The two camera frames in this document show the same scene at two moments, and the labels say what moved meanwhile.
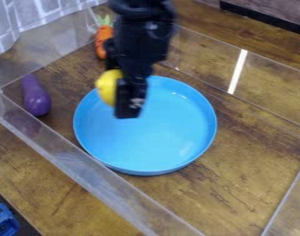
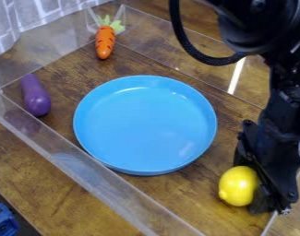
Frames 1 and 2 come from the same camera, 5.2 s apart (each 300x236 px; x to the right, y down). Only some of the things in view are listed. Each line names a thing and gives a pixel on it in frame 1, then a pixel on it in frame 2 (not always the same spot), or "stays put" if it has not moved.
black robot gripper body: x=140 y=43 to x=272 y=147
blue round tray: x=164 y=140 stays put
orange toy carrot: x=104 y=34 stays put
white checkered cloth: x=17 y=15 stays put
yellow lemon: x=106 y=84 to x=239 y=185
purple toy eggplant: x=37 y=97 stays put
